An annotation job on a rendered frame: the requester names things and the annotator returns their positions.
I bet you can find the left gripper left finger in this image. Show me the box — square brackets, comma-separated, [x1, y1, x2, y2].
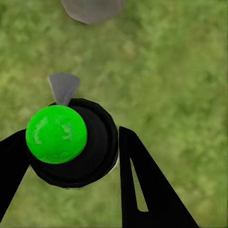
[0, 129, 30, 222]

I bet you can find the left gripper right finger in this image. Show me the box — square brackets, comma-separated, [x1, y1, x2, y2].
[118, 126, 199, 228]

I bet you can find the pesticide atomizer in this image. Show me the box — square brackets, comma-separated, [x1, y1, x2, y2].
[26, 72, 119, 188]

